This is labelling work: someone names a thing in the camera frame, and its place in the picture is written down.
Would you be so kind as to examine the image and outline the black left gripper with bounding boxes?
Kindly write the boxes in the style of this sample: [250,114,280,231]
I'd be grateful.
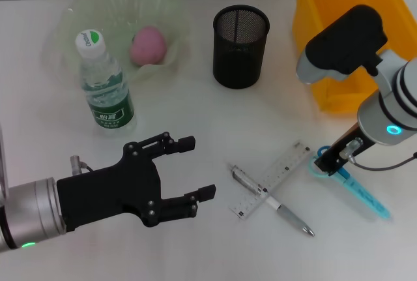
[56,131,217,233]

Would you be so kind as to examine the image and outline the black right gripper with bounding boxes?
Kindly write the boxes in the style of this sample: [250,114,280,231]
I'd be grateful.
[313,123,376,177]

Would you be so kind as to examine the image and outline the light blue scissors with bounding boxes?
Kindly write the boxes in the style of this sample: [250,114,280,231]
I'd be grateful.
[307,145,391,222]

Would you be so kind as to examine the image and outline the clear green-label water bottle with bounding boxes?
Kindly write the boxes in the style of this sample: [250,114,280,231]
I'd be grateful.
[74,29,138,137]

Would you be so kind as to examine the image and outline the pink peach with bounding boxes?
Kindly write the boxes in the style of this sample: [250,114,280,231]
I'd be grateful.
[129,25,167,66]

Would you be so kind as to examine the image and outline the clear plastic ruler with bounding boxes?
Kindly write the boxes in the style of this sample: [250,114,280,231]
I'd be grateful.
[229,140,315,220]

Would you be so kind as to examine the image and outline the silver clear ballpoint pen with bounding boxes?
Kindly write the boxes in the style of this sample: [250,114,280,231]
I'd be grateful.
[227,162,316,238]

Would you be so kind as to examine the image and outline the black mesh pen holder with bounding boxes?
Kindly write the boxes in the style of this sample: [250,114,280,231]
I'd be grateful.
[212,4,271,90]

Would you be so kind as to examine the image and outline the translucent green plastic fruit plate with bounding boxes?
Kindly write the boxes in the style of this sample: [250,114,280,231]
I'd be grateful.
[41,0,194,90]

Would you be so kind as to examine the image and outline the yellow plastic bin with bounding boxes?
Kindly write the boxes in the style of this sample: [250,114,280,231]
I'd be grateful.
[291,0,417,114]

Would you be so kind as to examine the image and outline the left gripper connector cable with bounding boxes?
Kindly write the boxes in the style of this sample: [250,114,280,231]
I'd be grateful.
[69,154,96,176]

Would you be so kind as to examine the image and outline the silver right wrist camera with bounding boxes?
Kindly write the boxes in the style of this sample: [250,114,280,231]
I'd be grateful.
[295,4,391,86]

